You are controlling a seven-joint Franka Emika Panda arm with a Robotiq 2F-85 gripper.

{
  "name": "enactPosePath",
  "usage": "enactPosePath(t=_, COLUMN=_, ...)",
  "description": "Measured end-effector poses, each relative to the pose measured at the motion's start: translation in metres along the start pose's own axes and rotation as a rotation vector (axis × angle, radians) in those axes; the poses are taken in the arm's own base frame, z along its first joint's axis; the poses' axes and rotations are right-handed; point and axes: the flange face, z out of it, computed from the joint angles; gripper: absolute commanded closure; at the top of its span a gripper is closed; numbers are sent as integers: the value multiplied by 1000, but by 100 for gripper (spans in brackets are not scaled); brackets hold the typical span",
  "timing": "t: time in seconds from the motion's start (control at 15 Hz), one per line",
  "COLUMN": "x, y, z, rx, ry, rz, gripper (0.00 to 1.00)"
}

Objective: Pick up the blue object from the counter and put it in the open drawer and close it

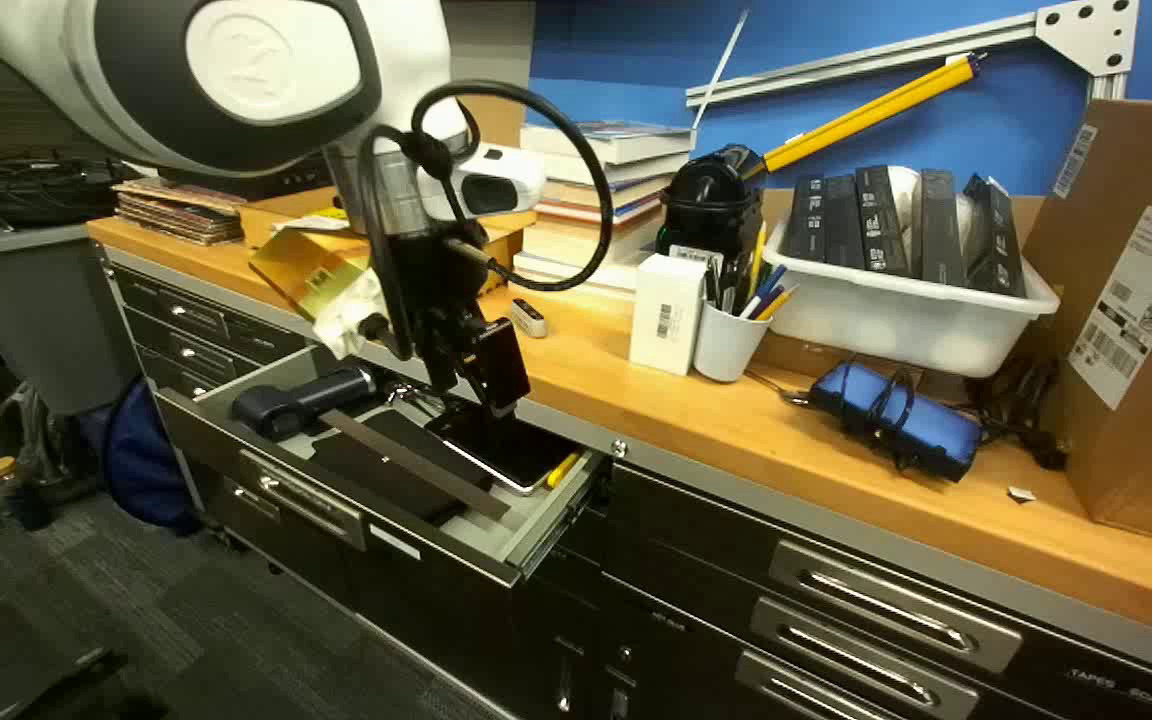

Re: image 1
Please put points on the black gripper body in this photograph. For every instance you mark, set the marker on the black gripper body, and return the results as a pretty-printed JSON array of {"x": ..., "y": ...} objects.
[{"x": 433, "y": 302}]

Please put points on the grey metal drawer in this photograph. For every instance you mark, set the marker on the grey metal drawer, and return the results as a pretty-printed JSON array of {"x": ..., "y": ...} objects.
[{"x": 341, "y": 488}]

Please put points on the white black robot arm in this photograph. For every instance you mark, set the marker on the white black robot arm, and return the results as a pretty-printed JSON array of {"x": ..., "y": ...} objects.
[{"x": 237, "y": 89}]

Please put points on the black device in drawer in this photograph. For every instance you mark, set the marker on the black device in drawer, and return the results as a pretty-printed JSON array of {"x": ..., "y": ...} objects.
[{"x": 280, "y": 414}]

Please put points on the closed grey drawer fronts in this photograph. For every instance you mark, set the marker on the closed grey drawer fronts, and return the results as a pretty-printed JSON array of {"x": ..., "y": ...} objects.
[{"x": 850, "y": 612}]

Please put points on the wooden tray box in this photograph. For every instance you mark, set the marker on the wooden tray box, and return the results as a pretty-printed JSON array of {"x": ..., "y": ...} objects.
[{"x": 300, "y": 249}]

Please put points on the flat metal bar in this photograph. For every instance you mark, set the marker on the flat metal bar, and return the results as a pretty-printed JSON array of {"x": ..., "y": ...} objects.
[{"x": 423, "y": 458}]

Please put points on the stack of books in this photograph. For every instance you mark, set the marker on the stack of books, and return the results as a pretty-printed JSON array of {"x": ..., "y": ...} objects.
[{"x": 637, "y": 164}]

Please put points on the small white box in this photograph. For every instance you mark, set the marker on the small white box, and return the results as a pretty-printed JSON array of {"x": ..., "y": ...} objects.
[{"x": 666, "y": 313}]

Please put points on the white pen cup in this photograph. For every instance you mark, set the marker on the white pen cup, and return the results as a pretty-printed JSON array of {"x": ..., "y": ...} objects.
[{"x": 727, "y": 344}]

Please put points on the white plastic bin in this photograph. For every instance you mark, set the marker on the white plastic bin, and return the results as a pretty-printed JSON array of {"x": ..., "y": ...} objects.
[{"x": 901, "y": 319}]

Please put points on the brown cardboard box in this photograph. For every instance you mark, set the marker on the brown cardboard box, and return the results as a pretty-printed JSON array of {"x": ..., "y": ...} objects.
[{"x": 1095, "y": 244}]

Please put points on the yellow handled tool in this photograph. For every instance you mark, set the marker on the yellow handled tool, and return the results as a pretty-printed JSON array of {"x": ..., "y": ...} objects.
[{"x": 874, "y": 113}]

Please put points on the aluminium bracket rail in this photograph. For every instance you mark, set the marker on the aluminium bracket rail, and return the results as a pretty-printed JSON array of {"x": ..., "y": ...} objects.
[{"x": 1091, "y": 33}]

